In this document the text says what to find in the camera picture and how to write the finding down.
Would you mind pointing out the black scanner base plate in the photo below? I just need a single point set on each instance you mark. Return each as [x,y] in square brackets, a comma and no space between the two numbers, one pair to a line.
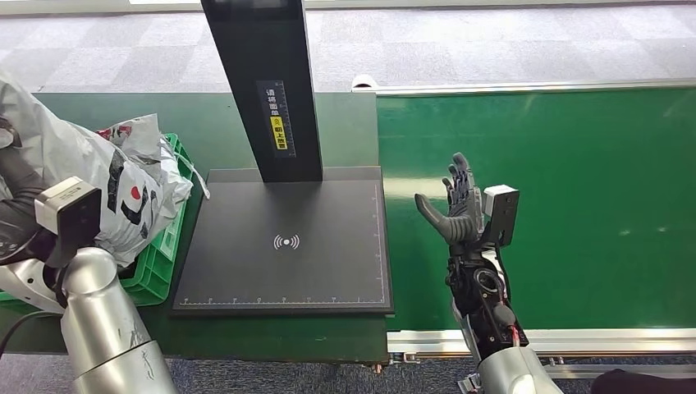
[337,245]

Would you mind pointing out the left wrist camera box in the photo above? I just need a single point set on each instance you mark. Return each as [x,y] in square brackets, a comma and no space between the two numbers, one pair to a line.
[73,212]

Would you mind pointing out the black scanner column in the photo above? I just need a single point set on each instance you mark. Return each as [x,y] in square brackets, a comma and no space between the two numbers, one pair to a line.
[261,49]

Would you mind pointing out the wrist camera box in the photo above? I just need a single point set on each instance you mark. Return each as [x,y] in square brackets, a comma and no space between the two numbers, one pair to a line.
[503,212]
[73,212]

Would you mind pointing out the green conveyor belt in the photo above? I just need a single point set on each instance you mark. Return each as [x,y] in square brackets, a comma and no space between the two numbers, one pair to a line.
[571,152]

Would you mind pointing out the dark rounded object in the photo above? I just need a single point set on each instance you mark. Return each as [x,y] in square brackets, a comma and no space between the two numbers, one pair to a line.
[641,382]

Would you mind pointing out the aluminium conveyor side rail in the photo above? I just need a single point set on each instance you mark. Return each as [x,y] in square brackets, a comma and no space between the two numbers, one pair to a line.
[598,341]
[516,86]

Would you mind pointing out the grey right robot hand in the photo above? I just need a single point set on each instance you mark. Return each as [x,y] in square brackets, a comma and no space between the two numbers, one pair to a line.
[462,223]

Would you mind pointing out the green plastic crate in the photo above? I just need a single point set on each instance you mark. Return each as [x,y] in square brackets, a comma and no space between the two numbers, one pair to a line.
[157,272]

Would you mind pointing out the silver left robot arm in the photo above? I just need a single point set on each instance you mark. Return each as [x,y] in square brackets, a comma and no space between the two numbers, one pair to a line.
[103,326]

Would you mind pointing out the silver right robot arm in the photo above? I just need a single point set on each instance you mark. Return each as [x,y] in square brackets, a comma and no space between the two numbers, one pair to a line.
[489,326]

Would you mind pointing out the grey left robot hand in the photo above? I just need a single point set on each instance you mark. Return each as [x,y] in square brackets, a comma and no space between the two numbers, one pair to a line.
[19,217]

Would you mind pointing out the grey mailer bag red label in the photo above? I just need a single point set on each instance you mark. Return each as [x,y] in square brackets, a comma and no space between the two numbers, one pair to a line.
[60,147]

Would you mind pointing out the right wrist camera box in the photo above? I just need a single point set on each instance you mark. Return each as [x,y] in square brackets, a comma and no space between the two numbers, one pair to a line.
[503,212]

